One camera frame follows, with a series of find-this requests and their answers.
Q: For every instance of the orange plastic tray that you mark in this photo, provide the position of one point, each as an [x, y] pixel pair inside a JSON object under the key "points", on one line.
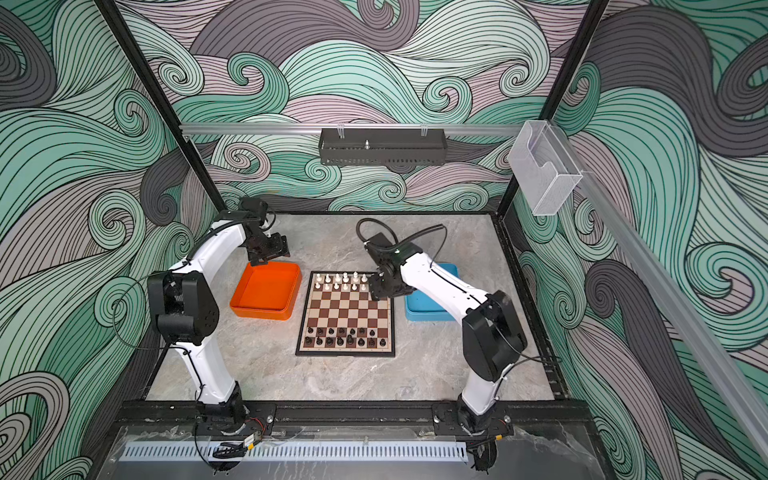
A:
{"points": [[267, 291]]}

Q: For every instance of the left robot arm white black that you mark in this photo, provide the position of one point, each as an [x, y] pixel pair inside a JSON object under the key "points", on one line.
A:
{"points": [[184, 310]]}

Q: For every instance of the aluminium rail right wall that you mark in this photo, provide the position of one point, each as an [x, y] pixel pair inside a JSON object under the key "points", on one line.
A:
{"points": [[728, 379]]}

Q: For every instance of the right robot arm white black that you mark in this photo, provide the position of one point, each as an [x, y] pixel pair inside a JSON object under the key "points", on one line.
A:
{"points": [[492, 338]]}

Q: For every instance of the blue plastic tray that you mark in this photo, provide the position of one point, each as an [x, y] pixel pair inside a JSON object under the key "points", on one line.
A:
{"points": [[426, 309]]}

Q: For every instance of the aluminium rail wall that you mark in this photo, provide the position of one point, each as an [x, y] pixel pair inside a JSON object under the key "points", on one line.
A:
{"points": [[275, 128], [728, 379]]}

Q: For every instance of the clear plastic wall holder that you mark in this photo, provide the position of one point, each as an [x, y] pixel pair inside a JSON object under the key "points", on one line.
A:
{"points": [[544, 164]]}

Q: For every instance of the black perforated wall tray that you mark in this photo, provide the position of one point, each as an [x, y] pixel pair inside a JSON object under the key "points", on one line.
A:
{"points": [[391, 147]]}

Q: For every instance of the aluminium rail back wall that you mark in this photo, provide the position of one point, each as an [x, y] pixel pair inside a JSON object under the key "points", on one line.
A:
{"points": [[275, 128]]}

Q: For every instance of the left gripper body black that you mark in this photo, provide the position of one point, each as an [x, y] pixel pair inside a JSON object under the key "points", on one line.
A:
{"points": [[267, 248]]}

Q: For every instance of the white slotted cable duct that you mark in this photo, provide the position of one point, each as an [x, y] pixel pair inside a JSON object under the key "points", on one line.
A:
{"points": [[397, 451]]}

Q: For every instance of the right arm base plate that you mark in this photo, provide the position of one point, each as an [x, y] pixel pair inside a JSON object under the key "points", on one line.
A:
{"points": [[453, 418]]}

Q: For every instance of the folding chess board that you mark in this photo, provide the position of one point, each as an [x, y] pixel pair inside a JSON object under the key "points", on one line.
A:
{"points": [[342, 319]]}

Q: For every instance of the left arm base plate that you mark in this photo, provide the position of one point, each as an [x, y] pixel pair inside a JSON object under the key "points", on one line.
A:
{"points": [[218, 421]]}

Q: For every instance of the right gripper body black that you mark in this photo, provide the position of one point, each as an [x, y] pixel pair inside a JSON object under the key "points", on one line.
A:
{"points": [[381, 285]]}

